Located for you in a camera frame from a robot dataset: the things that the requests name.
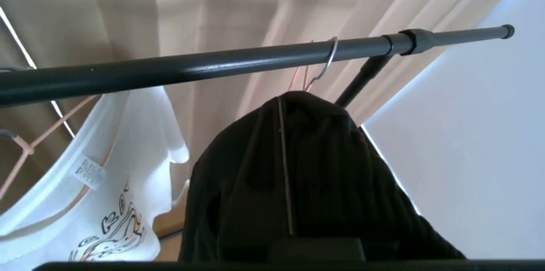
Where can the pink clothes hanger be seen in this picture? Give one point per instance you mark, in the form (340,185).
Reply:
(330,58)
(25,149)

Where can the black garment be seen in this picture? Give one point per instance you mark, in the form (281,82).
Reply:
(332,156)

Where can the black clothes rack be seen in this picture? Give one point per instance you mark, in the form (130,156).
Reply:
(170,68)

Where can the white garment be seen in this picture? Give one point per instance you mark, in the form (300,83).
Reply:
(140,134)

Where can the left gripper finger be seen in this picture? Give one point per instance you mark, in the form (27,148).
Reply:
(264,203)

